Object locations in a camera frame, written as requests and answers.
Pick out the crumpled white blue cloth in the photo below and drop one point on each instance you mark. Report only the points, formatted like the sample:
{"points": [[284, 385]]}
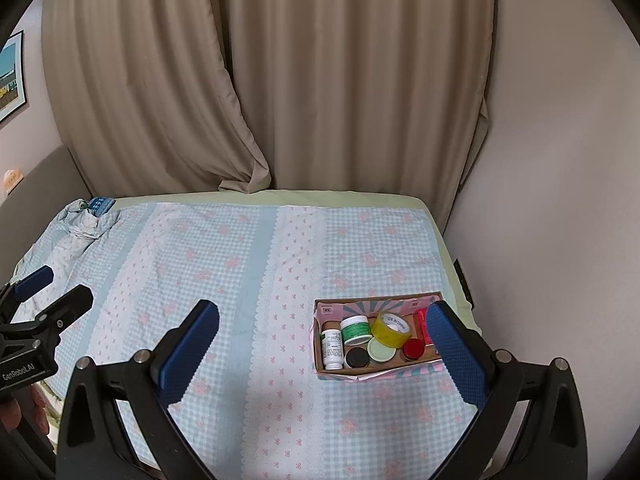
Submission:
{"points": [[65, 240]]}

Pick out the red lid small jar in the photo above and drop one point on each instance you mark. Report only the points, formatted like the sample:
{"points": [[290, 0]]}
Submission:
{"points": [[413, 349]]}

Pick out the beige curtain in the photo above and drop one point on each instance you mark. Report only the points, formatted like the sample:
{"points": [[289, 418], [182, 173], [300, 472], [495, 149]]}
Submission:
{"points": [[172, 96]]}

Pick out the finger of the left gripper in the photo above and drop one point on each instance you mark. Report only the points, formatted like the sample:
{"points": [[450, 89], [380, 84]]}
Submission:
{"points": [[65, 311], [22, 290]]}

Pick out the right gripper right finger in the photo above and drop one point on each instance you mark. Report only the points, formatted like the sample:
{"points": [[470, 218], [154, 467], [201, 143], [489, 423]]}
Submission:
{"points": [[551, 442]]}

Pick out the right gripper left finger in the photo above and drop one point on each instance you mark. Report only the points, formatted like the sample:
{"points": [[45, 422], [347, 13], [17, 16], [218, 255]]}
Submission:
{"points": [[93, 441]]}

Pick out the pink cardboard box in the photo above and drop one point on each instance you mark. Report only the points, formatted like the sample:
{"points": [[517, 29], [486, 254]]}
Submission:
{"points": [[328, 313]]}

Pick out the black lid white jar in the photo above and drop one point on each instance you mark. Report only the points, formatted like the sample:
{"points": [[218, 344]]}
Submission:
{"points": [[356, 358]]}

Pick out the white pill bottle green label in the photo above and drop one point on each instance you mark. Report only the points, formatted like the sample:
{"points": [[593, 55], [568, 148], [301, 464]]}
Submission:
{"points": [[332, 349]]}

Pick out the blue checkered bed sheet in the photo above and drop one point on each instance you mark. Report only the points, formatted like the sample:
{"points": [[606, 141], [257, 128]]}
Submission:
{"points": [[256, 409]]}

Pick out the yellow tape roll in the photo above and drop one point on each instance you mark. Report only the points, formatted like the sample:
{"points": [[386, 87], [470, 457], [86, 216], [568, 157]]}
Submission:
{"points": [[391, 330]]}

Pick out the framed wall picture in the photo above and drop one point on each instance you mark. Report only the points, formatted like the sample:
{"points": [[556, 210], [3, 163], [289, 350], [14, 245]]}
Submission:
{"points": [[12, 88]]}

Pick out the red rectangular box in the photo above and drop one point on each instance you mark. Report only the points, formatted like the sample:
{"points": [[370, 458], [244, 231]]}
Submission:
{"points": [[419, 321]]}

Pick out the large white round jar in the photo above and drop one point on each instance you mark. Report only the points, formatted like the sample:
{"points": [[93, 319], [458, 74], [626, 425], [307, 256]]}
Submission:
{"points": [[380, 353]]}

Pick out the green label white jar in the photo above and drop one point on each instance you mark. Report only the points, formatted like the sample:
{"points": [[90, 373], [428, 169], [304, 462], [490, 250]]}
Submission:
{"points": [[355, 330]]}

